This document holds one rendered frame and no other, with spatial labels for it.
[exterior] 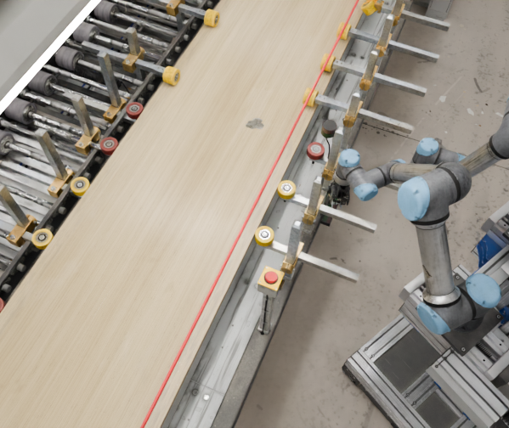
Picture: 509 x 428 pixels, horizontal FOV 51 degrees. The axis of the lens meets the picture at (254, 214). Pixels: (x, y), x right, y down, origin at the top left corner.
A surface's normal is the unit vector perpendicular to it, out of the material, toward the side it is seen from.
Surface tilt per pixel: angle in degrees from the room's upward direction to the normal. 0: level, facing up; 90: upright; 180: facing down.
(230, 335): 0
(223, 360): 0
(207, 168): 0
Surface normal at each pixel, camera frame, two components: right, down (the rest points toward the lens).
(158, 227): 0.03, -0.50
